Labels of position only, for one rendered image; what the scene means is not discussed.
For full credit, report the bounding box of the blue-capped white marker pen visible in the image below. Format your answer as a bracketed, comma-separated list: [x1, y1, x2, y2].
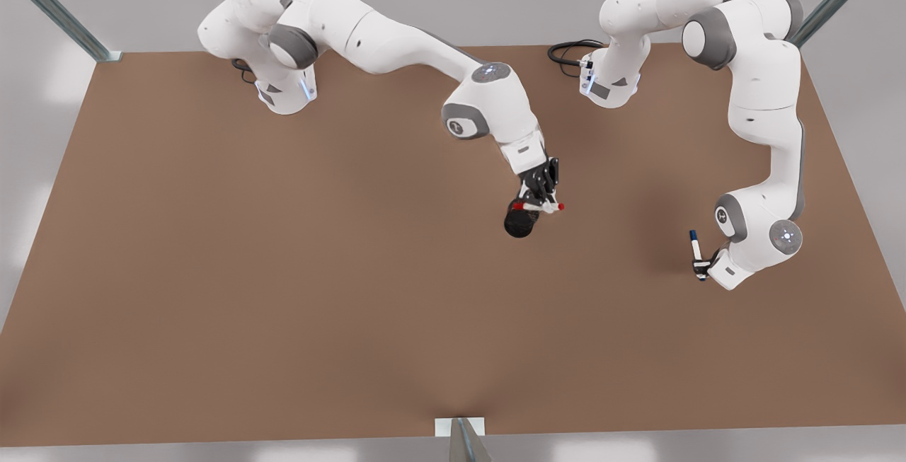
[689, 229, 706, 280]

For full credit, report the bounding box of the black cylindrical pen cup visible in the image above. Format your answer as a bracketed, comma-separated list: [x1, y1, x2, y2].
[503, 200, 542, 239]

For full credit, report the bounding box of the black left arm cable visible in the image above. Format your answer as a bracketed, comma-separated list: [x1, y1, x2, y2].
[547, 40, 605, 79]

